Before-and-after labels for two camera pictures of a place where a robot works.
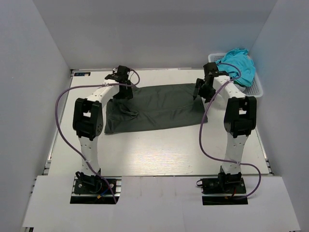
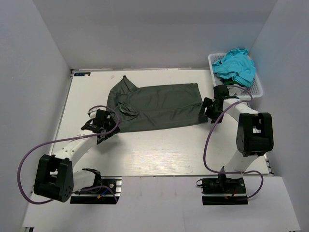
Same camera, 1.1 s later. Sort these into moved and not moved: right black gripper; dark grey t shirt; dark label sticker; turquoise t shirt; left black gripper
Moved: right black gripper; left black gripper
Not moved: dark grey t shirt; dark label sticker; turquoise t shirt
